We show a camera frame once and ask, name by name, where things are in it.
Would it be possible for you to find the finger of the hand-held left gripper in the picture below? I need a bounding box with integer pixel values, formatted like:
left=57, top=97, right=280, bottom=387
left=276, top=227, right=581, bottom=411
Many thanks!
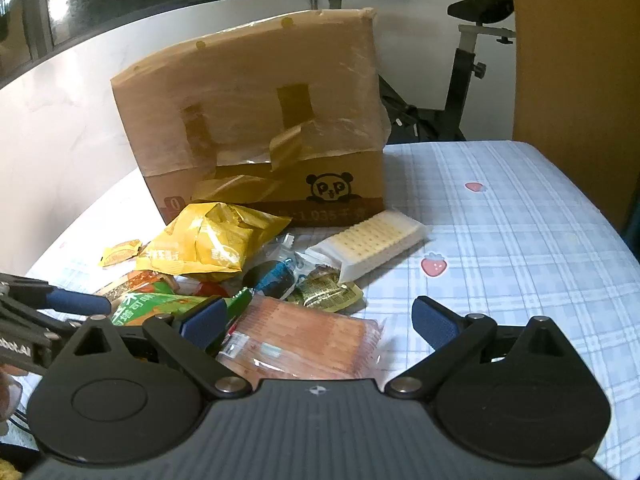
left=0, top=304, right=83, bottom=348
left=0, top=272, right=112, bottom=317

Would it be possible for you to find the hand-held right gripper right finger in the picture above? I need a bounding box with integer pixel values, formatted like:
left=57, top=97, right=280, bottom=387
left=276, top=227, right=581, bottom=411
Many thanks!
left=384, top=296, right=588, bottom=396

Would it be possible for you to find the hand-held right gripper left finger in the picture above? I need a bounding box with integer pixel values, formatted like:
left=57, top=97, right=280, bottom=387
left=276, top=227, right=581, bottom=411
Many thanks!
left=50, top=296, right=252, bottom=395

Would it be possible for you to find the red and green snack bag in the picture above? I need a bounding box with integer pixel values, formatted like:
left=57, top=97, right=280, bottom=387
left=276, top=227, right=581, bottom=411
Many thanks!
left=92, top=270, right=253, bottom=328

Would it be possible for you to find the yellow chip bag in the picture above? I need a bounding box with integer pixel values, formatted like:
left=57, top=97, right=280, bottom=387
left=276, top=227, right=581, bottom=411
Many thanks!
left=137, top=201, right=293, bottom=283

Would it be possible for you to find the orange biscuit pack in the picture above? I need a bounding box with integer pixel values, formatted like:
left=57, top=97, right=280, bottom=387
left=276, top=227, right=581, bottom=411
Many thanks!
left=216, top=294, right=386, bottom=386

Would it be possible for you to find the brown cardboard box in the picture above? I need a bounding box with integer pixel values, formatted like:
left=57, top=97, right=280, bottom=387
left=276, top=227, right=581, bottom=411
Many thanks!
left=110, top=7, right=391, bottom=228

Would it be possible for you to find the person's left hand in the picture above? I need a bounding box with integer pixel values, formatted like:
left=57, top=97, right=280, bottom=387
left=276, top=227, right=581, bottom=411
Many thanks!
left=0, top=364, right=25, bottom=436

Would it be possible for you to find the small red packet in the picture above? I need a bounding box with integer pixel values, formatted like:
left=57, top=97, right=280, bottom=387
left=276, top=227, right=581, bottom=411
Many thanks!
left=192, top=281, right=231, bottom=298

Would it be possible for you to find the small yellow packet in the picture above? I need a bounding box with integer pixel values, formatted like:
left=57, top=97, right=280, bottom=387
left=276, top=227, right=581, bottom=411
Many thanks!
left=98, top=239, right=143, bottom=267

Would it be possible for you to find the dark blue packet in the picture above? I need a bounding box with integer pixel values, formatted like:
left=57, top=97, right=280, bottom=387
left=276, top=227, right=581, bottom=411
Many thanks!
left=242, top=260, right=301, bottom=301

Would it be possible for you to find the white cracker pack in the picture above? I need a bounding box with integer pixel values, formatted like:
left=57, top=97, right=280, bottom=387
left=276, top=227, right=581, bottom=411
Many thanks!
left=306, top=210, right=431, bottom=285

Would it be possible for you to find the clear plastic wrapper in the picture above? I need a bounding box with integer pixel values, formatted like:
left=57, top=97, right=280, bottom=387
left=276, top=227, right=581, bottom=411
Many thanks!
left=270, top=232, right=313, bottom=268

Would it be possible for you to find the plaid strawberry bed sheet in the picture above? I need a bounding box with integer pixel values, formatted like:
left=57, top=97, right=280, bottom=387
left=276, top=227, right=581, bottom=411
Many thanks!
left=0, top=140, right=640, bottom=480

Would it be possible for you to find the olive green small packet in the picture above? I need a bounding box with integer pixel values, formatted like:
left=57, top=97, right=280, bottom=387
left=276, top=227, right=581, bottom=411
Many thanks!
left=287, top=267, right=363, bottom=313

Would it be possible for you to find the wooden wardrobe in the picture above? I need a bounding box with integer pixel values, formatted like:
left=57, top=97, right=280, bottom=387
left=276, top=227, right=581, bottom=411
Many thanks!
left=507, top=0, right=640, bottom=241

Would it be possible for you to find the black exercise bike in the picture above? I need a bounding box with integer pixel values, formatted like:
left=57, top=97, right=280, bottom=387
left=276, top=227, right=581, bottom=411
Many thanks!
left=287, top=0, right=517, bottom=143

